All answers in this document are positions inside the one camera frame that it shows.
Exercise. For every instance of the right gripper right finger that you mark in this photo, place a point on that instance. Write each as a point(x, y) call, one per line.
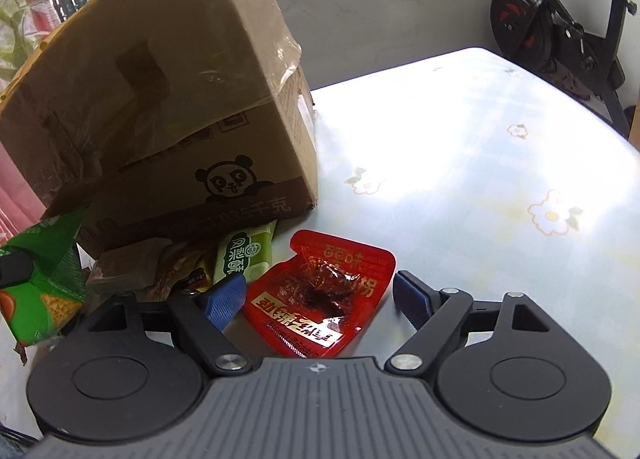
point(438, 317)

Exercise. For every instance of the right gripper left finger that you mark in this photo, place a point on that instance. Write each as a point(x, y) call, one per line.
point(200, 322)

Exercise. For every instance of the green pineapple cake pack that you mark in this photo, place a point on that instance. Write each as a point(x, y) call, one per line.
point(248, 252)

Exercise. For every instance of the beige cracker packet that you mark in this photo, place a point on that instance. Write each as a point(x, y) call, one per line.
point(129, 268)

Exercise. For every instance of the red meat snack pouch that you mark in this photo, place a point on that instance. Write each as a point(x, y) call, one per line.
point(315, 303)

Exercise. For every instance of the green chip bag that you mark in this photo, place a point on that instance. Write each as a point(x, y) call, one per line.
point(48, 289)

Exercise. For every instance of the dark red yellow sachet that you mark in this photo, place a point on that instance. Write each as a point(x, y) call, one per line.
point(183, 266)

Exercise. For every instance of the brown cardboard box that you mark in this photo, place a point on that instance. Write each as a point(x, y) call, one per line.
point(165, 118)

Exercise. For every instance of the black exercise bike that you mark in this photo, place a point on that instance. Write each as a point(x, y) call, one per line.
point(543, 37)

